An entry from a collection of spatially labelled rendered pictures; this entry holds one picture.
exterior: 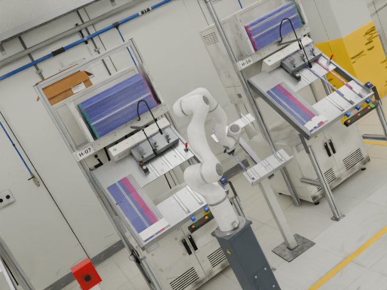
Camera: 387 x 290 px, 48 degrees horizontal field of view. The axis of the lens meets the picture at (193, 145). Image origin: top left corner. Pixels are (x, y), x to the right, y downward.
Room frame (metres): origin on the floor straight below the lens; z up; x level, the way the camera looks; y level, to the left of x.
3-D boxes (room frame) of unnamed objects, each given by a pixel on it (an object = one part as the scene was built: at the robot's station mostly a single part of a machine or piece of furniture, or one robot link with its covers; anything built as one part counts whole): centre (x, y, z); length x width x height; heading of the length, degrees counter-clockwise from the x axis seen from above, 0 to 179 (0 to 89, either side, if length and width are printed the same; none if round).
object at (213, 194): (2.32, 0.04, 1.00); 0.19 x 0.12 x 0.24; 55
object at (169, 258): (3.27, 0.46, 0.31); 0.70 x 0.65 x 0.62; 109
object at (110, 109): (3.18, 0.36, 1.52); 0.51 x 0.13 x 0.27; 109
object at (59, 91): (3.43, 0.56, 1.82); 0.68 x 0.30 x 0.20; 109
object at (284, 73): (3.58, -0.99, 0.65); 1.01 x 0.73 x 1.29; 19
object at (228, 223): (2.30, 0.02, 0.79); 0.19 x 0.19 x 0.18
